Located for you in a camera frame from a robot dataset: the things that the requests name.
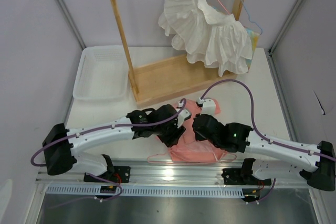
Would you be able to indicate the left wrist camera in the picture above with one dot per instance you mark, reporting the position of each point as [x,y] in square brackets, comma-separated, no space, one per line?
[183,114]

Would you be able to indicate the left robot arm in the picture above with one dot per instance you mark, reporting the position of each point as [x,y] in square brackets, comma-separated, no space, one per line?
[65,149]

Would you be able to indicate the pink skirt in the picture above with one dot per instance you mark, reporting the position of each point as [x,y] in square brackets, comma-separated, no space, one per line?
[188,149]

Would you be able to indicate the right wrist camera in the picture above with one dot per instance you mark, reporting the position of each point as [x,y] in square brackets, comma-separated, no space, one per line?
[208,106]

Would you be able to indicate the white slotted cable duct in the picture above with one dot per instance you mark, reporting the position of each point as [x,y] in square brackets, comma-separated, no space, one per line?
[151,191]

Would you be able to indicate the wooden clothes rack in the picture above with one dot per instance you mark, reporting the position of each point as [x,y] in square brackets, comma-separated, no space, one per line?
[158,75]

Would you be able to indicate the white ruffled dress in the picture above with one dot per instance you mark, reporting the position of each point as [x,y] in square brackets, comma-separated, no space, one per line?
[207,35]

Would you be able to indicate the colourful pastel garment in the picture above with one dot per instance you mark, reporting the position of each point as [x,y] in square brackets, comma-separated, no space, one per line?
[253,40]

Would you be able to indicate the pink wire hanger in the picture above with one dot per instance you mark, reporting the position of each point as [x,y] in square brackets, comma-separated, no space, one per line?
[157,159]

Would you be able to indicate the white plastic basket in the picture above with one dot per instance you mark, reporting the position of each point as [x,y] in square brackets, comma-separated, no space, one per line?
[102,74]

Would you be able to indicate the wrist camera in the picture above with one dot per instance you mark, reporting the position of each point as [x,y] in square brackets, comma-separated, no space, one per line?
[183,114]
[208,106]

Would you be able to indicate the aluminium mounting rail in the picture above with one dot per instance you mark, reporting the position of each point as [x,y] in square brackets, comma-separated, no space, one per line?
[167,174]

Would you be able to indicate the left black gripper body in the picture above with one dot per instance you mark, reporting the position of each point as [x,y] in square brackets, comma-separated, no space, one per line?
[168,135]

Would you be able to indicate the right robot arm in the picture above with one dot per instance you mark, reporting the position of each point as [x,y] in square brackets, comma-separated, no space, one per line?
[314,164]

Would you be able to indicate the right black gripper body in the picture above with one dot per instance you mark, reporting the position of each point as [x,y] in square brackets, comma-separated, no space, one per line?
[198,137]

